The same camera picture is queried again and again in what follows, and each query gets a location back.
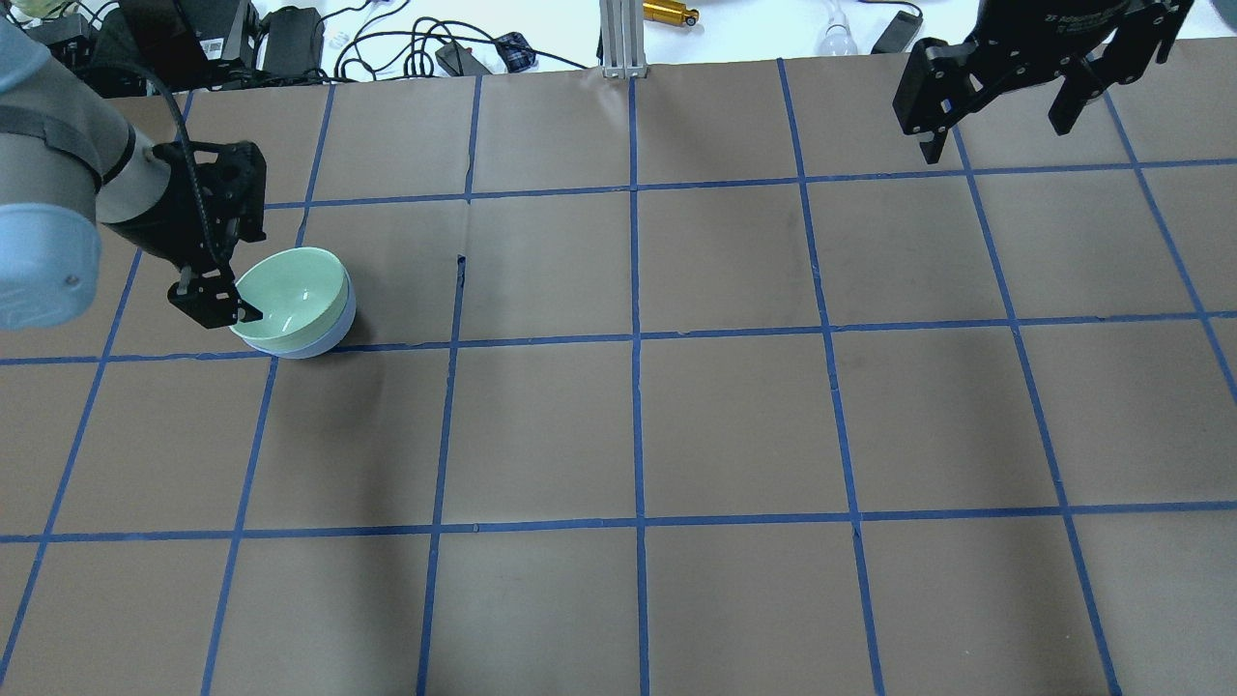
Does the black power adapter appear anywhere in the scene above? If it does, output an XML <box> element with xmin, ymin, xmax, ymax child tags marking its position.
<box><xmin>870</xmin><ymin>10</ymin><xmax>923</xmax><ymax>54</ymax></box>

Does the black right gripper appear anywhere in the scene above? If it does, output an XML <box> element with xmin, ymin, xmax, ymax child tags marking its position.
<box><xmin>892</xmin><ymin>1</ymin><xmax>1194</xmax><ymax>164</ymax></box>

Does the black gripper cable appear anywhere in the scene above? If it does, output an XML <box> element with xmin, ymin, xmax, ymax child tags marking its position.
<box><xmin>92</xmin><ymin>63</ymin><xmax>218</xmax><ymax>281</ymax></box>

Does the blue bowl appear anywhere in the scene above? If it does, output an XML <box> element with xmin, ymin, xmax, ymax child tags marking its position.
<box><xmin>255</xmin><ymin>281</ymin><xmax>357</xmax><ymax>360</ymax></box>

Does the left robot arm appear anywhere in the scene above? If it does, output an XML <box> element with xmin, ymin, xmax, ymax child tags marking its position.
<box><xmin>1</xmin><ymin>21</ymin><xmax>267</xmax><ymax>333</ymax></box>

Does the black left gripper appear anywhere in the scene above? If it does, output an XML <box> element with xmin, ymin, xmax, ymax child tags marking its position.
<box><xmin>145</xmin><ymin>140</ymin><xmax>267</xmax><ymax>330</ymax></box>

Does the metallic cylinder tool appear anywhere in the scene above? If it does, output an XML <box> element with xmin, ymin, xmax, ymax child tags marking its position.
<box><xmin>642</xmin><ymin>0</ymin><xmax>700</xmax><ymax>27</ymax></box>

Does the black laptop equipment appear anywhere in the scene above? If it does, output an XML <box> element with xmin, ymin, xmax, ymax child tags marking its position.
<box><xmin>87</xmin><ymin>1</ymin><xmax>259</xmax><ymax>98</ymax></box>

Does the white light bulb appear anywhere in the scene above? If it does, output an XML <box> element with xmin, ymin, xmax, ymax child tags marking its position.
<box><xmin>818</xmin><ymin>1</ymin><xmax>858</xmax><ymax>56</ymax></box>

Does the aluminium frame post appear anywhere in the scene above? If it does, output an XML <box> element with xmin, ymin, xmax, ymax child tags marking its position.
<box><xmin>599</xmin><ymin>0</ymin><xmax>648</xmax><ymax>79</ymax></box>

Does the green bowl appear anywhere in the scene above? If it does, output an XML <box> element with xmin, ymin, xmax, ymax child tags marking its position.
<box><xmin>230</xmin><ymin>247</ymin><xmax>353</xmax><ymax>349</ymax></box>

